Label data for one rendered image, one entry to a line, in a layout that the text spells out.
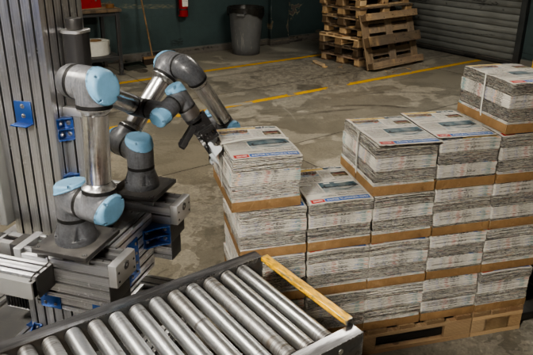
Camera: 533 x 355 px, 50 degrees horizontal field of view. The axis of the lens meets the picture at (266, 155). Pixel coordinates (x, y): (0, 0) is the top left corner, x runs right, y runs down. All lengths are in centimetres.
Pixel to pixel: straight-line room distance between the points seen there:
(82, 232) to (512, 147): 181
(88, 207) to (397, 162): 124
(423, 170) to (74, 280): 146
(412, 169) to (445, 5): 795
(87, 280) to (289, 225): 81
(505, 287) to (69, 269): 203
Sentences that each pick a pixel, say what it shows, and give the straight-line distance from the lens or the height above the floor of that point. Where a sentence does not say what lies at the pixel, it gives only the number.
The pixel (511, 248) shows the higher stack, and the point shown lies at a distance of 297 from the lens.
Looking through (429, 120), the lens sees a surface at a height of 107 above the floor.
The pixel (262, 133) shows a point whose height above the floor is 106.
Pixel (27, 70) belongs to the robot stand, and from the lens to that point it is 223.
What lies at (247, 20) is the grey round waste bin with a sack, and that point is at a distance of 926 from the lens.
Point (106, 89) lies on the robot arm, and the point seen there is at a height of 140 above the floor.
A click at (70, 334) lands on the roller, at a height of 80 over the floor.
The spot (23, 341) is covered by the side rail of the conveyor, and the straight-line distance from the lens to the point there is 180.
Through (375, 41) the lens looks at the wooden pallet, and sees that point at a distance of 853.
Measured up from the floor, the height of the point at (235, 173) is 100.
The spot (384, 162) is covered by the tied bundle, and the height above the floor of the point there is 98.
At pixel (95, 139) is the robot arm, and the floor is 124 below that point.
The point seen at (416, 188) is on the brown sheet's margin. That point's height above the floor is 85.
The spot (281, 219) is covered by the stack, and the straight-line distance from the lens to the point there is 234.
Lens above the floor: 186
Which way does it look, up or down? 21 degrees down
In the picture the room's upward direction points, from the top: 1 degrees clockwise
